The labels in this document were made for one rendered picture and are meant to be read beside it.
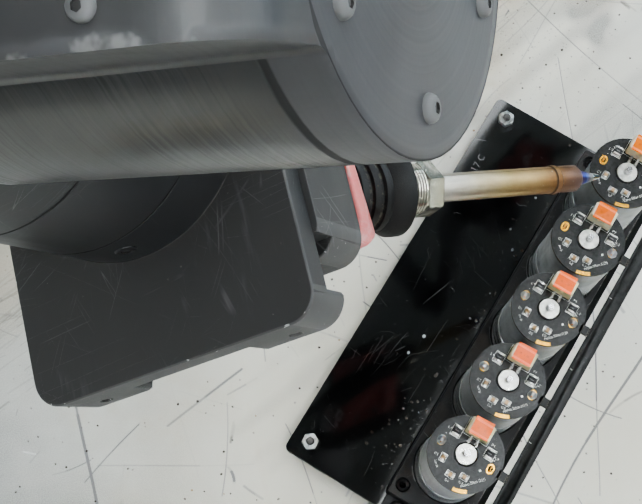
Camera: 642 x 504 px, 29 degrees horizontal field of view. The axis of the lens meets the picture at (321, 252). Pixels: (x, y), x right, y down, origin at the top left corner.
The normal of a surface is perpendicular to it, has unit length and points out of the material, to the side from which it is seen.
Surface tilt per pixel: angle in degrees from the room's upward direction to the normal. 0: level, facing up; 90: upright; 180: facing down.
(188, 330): 30
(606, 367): 0
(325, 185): 60
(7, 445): 0
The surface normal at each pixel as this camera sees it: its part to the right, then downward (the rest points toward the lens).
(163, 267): -0.46, -0.12
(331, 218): 0.86, -0.32
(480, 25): 0.89, -0.02
